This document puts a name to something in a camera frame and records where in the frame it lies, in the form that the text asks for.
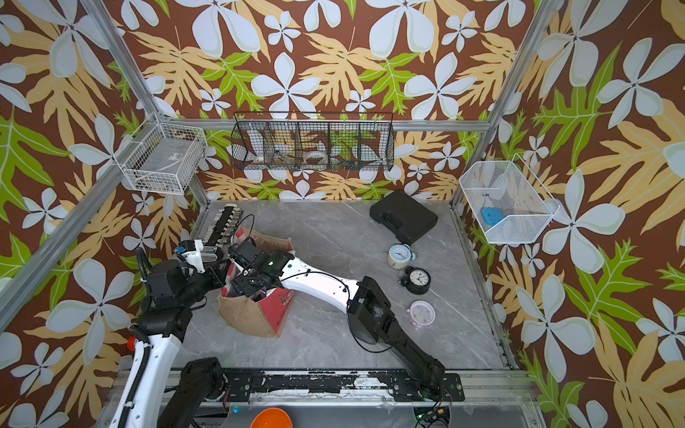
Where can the black socket set holder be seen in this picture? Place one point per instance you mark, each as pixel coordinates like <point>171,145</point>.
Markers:
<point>221,230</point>

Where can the white wire basket right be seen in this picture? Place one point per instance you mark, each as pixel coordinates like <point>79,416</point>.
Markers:
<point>514,188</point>

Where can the beige twin-bell alarm clock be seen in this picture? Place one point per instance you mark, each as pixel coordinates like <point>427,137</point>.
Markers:
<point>399,256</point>

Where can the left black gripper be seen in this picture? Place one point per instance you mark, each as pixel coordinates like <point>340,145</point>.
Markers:
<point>218,276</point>

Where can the black plastic tool case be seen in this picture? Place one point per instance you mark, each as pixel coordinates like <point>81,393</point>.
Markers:
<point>404,216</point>

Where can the white wire basket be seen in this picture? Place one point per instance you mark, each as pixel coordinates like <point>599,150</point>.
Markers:
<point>514,188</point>
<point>161,156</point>

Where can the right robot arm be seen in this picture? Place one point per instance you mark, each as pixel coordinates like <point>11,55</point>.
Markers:
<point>368,311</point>

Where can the white wire basket left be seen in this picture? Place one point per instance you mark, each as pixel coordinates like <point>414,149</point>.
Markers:
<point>161,156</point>

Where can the black wire basket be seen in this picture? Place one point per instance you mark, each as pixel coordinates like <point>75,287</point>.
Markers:
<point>313,140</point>

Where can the blue object in basket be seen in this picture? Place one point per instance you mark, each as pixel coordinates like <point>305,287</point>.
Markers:
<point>492,216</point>

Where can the black mounting rail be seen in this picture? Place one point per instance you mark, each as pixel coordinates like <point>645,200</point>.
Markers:
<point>396,385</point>

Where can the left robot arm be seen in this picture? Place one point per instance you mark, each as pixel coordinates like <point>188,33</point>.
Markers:
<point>159,335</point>

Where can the red burlap canvas bag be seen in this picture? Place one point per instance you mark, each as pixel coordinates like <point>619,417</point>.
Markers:
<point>263,316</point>

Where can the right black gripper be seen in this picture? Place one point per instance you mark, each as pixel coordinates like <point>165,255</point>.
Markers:
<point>239,284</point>

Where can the light pink round clock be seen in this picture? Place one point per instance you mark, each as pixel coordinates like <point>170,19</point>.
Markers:
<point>421,313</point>

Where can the black round alarm clock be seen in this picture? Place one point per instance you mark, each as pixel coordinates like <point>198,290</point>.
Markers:
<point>415,280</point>

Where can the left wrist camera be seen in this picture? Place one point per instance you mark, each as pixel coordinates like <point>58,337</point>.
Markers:
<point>190,253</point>

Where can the orange bowl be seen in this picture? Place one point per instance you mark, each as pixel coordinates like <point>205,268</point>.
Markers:
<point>272,418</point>

